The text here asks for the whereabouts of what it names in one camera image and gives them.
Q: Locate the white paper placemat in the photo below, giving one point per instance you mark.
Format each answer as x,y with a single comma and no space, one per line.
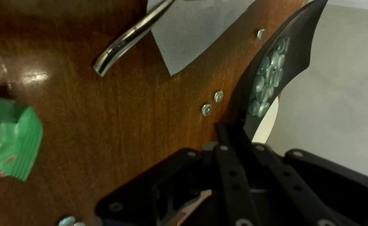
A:
191,29

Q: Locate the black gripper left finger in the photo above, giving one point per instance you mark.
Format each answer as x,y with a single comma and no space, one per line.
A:
235,180

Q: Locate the silver spoon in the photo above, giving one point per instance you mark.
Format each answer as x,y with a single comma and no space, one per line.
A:
124,42

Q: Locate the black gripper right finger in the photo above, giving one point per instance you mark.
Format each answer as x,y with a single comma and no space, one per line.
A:
287,189

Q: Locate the green wrapper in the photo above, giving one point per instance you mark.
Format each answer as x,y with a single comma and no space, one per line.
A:
11,142

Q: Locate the clear glass marble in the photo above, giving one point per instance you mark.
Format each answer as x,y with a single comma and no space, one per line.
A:
264,109
261,97
254,107
79,224
281,44
218,96
265,77
276,74
271,88
259,83
274,53
206,109
266,63
280,62
66,220
260,33

